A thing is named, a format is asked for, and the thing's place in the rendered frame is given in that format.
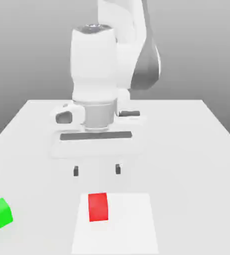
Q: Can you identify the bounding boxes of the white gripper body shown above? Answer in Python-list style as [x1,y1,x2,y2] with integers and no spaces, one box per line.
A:
[48,127,144,160]

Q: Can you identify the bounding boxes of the small red cube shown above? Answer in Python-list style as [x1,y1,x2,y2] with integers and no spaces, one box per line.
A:
[88,192,109,223]

